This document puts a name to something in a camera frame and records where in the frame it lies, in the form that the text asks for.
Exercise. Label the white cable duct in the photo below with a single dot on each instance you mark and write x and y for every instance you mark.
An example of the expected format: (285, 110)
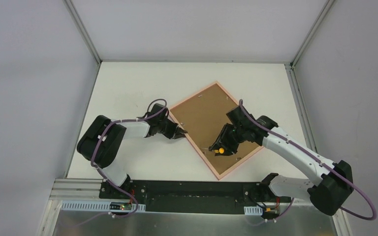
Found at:
(253, 210)
(101, 206)

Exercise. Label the black yellow screwdriver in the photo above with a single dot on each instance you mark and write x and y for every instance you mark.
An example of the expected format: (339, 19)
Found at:
(216, 151)

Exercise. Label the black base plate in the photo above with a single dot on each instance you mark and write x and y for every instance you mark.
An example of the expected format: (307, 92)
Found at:
(200, 197)

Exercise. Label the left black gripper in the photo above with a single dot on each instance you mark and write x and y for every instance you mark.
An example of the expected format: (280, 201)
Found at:
(172, 130)

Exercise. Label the aluminium front rail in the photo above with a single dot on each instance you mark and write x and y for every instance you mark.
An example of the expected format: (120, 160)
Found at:
(95, 189)

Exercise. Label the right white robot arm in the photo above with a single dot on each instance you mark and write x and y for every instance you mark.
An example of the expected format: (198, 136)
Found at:
(327, 183)

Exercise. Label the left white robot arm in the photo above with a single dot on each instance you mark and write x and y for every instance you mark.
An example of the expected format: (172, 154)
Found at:
(101, 141)

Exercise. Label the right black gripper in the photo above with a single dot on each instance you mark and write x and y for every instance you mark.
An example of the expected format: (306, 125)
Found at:
(226, 142)

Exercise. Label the left white cable duct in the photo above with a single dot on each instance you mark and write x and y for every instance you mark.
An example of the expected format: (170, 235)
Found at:
(101, 206)

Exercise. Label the right white cable duct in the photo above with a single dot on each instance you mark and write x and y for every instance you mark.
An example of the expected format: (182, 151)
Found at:
(253, 210)

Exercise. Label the pink wooden photo frame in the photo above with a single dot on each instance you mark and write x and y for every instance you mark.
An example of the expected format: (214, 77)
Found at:
(203, 115)

